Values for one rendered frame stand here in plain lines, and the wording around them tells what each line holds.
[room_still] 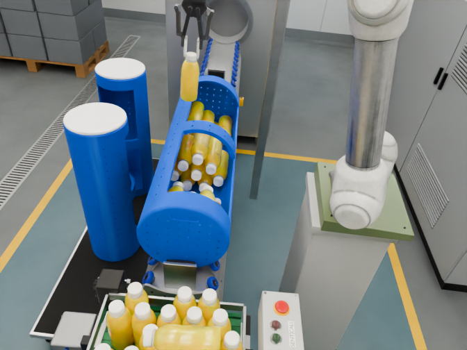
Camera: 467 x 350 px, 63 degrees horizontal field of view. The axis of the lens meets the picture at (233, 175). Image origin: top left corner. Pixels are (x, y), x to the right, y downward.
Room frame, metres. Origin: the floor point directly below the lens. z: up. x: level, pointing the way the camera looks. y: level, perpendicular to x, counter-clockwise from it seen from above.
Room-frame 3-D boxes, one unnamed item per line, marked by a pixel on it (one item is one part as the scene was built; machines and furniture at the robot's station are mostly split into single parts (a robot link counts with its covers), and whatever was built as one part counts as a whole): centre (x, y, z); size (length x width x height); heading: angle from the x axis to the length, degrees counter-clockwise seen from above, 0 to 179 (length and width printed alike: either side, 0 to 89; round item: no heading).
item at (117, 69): (2.04, 0.71, 1.03); 0.28 x 0.28 x 0.01
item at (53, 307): (1.62, 0.63, 0.08); 1.50 x 0.52 x 0.15; 179
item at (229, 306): (0.63, 0.13, 0.96); 0.40 x 0.01 x 0.03; 91
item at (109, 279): (0.66, 0.33, 0.95); 0.10 x 0.07 x 0.10; 91
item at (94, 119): (1.49, 0.66, 1.03); 0.28 x 0.28 x 0.01
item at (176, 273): (0.71, 0.13, 0.99); 0.10 x 0.02 x 0.12; 91
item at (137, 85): (2.04, 0.71, 0.59); 0.28 x 0.28 x 0.88
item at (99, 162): (1.49, 0.66, 0.59); 0.28 x 0.28 x 0.88
